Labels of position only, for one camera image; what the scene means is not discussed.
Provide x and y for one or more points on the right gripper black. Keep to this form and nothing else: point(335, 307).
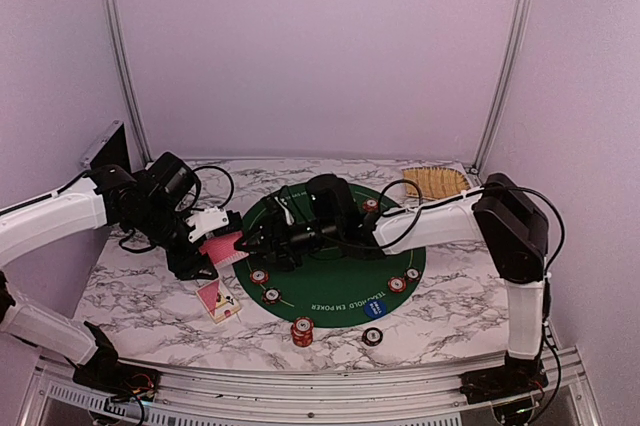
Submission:
point(271, 228)

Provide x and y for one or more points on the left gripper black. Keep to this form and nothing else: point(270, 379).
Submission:
point(185, 265)

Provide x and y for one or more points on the red playing card deck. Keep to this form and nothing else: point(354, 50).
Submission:
point(221, 250)

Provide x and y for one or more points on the single orange poker chip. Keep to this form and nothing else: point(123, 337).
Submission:
point(259, 276)

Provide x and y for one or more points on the orange poker chip stack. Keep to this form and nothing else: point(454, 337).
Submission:
point(302, 331)

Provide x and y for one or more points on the blue small blind button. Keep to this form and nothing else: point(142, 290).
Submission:
point(375, 308)

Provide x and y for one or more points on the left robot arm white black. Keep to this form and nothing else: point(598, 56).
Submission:
point(146, 201)

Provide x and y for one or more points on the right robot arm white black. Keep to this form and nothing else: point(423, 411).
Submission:
point(327, 215)

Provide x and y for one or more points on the playing card box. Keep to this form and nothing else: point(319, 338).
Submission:
point(218, 301)

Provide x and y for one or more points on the round green poker mat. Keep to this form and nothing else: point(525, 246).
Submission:
point(331, 287)

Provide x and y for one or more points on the aluminium poker case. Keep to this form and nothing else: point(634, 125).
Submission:
point(108, 149)

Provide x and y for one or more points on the woven bamboo tray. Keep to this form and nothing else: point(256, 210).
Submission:
point(438, 182)

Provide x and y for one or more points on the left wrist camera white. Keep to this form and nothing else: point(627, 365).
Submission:
point(206, 221)

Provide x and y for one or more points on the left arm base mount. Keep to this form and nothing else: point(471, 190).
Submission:
point(105, 372)

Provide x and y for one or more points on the aluminium front rail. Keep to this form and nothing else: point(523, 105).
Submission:
point(418, 395)

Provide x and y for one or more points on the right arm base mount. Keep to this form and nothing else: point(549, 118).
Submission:
point(513, 377)

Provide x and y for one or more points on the left aluminium frame post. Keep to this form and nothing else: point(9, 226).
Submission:
point(125, 78)

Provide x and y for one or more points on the aluminium frame post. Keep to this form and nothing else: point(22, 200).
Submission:
point(125, 78)
point(514, 43)

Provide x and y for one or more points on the right aluminium frame post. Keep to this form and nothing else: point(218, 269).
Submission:
point(514, 43)

